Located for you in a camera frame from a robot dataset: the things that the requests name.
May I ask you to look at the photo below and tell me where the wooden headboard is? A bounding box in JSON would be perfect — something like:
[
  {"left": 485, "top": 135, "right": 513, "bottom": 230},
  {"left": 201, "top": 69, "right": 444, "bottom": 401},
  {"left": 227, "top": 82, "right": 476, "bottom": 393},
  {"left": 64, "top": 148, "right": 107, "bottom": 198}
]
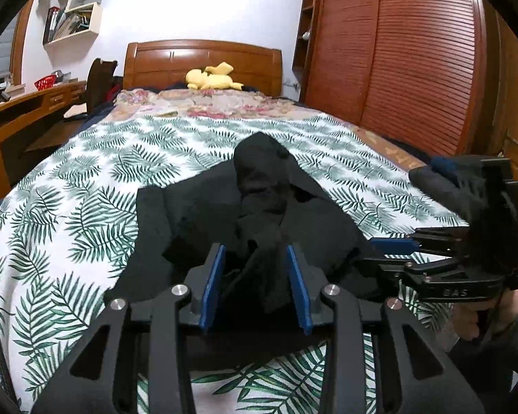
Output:
[{"left": 123, "top": 39, "right": 282, "bottom": 97}]

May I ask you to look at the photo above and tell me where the white wall shelf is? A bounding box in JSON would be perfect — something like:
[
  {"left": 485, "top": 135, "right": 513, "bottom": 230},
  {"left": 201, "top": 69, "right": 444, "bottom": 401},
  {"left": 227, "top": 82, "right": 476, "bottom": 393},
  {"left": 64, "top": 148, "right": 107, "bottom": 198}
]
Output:
[{"left": 42, "top": 0, "right": 103, "bottom": 49}]

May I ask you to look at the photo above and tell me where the black double-breasted coat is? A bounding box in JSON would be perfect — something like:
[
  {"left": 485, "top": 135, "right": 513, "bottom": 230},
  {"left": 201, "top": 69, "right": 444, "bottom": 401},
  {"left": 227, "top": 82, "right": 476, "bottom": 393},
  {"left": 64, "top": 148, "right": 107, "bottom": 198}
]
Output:
[{"left": 105, "top": 133, "right": 399, "bottom": 370}]

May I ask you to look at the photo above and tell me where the wooden desk cabinet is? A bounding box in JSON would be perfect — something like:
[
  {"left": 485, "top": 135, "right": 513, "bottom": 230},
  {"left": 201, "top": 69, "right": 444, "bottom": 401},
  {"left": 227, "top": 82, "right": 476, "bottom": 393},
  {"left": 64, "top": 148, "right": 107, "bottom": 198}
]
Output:
[{"left": 0, "top": 81, "right": 86, "bottom": 199}]

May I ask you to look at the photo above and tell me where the person's right hand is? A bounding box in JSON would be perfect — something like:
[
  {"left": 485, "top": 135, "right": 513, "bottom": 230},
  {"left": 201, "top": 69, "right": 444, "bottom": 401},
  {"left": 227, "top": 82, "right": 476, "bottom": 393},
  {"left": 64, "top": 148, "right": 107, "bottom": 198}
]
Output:
[{"left": 451, "top": 289, "right": 518, "bottom": 341}]

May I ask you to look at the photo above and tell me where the dark wooden chair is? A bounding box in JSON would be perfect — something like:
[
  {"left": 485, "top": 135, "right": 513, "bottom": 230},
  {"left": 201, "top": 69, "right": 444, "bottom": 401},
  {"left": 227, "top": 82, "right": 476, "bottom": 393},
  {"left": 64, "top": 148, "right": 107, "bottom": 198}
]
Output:
[{"left": 63, "top": 58, "right": 122, "bottom": 119}]

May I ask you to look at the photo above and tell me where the yellow plush toy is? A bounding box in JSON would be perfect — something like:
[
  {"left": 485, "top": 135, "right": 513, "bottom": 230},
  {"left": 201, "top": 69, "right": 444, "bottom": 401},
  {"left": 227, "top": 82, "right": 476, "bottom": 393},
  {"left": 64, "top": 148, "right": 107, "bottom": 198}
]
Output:
[{"left": 185, "top": 62, "right": 243, "bottom": 91}]

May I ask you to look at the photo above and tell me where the floral quilt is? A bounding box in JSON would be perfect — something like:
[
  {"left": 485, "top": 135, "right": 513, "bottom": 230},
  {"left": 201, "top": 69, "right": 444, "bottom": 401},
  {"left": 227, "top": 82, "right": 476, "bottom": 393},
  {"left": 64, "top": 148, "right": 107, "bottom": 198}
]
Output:
[{"left": 105, "top": 85, "right": 430, "bottom": 171}]

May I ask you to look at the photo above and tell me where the red basket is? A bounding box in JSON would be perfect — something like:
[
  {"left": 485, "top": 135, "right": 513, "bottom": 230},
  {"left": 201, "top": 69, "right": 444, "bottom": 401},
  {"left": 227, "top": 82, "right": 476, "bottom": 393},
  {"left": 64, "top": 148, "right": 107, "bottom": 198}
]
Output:
[{"left": 34, "top": 74, "right": 57, "bottom": 91}]

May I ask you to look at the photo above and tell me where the folded navy garment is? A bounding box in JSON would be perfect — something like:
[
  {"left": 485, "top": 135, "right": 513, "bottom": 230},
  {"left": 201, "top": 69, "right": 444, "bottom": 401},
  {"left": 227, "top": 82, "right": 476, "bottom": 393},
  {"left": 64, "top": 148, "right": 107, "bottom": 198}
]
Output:
[{"left": 430, "top": 156, "right": 458, "bottom": 181}]

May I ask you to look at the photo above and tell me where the palm leaf bedspread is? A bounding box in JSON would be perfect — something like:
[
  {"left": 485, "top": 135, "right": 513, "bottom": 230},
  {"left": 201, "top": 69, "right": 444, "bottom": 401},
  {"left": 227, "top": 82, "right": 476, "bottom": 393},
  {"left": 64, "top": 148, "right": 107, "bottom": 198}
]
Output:
[{"left": 0, "top": 113, "right": 461, "bottom": 411}]

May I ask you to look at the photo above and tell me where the wooden louvered wardrobe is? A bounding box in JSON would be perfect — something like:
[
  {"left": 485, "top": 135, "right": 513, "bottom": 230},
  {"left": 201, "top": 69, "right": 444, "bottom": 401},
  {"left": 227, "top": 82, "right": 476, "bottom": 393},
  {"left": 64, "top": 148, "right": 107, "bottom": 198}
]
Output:
[{"left": 293, "top": 0, "right": 518, "bottom": 180}]

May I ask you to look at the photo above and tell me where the grey window blind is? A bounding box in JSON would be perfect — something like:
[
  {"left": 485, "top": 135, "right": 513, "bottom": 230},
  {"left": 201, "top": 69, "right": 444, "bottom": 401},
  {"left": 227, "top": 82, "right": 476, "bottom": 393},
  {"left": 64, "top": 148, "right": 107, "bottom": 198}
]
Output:
[{"left": 0, "top": 15, "right": 18, "bottom": 82}]

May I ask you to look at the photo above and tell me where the folded grey garment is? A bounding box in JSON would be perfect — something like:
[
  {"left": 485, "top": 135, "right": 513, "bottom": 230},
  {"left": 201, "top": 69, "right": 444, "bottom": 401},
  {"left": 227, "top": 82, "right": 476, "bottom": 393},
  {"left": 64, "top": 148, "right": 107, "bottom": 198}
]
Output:
[{"left": 409, "top": 166, "right": 487, "bottom": 223}]

